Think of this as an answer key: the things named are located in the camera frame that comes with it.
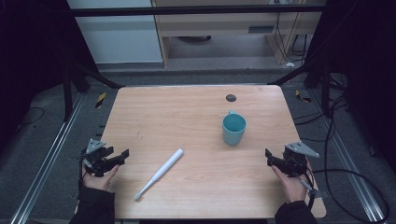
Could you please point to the yellow black striped tape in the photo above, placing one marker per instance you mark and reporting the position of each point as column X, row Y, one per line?
column 100, row 100
column 302, row 97

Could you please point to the teal cup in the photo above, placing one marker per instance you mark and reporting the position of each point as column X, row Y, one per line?
column 233, row 128

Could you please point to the white cabinet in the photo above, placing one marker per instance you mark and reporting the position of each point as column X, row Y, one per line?
column 118, row 31

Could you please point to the white electric toothbrush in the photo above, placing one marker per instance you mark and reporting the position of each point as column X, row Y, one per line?
column 160, row 173

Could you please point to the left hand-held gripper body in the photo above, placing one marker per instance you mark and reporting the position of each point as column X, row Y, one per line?
column 95, row 157

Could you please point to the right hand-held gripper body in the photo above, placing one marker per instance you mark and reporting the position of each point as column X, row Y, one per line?
column 295, row 157

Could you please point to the aluminium floor rail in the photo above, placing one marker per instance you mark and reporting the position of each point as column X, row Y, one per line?
column 43, row 161
column 348, row 155

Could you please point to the wooden desk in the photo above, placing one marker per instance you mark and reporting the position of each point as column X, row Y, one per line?
column 218, row 28

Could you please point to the person's right hand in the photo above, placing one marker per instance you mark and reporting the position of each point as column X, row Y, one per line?
column 291, row 186

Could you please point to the black horizontal bar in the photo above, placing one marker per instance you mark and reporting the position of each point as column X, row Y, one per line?
column 196, row 10

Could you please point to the black metal stand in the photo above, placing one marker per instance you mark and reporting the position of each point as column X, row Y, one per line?
column 317, row 77
column 74, row 81

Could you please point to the person's left hand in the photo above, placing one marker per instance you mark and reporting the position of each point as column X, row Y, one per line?
column 99, row 180

